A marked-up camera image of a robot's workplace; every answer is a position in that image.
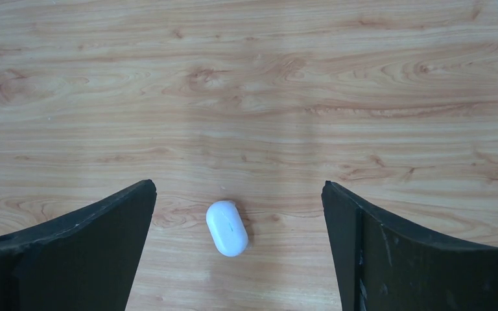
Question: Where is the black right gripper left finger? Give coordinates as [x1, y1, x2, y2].
[0, 179, 157, 310]

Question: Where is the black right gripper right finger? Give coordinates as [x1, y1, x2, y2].
[321, 181, 498, 310]

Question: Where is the white earbud charging case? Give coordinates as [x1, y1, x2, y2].
[206, 200, 249, 257]

